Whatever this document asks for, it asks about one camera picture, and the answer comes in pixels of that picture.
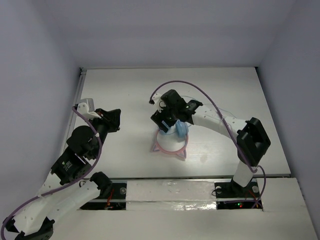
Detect thin blue headphone cable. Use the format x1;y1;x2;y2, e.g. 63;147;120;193
159;96;237;136

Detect pink blue cat-ear headphones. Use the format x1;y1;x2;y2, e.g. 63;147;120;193
151;120;189;160

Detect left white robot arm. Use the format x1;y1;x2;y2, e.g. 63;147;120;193
0;105;121;240

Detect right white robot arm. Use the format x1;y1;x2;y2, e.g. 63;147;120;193
149;89;271;197

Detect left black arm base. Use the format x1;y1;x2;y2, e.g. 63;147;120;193
79;179;127;211

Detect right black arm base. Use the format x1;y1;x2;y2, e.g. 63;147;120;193
211;179;263;210

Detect white foam front panel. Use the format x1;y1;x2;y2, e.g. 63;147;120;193
125;180;217;211

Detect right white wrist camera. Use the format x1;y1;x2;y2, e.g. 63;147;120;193
149;92;166;112

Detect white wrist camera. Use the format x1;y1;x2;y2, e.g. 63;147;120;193
76;98;99;120
149;92;166;112

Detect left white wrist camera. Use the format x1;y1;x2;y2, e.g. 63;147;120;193
76;98;99;120

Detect aluminium rail left edge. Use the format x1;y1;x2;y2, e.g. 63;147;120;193
59;67;87;155

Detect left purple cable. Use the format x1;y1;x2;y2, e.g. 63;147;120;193
0;106;103;240

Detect purple cable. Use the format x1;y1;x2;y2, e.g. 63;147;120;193
0;106;103;240
149;80;267;210

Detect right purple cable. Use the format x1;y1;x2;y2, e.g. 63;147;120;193
149;80;267;210

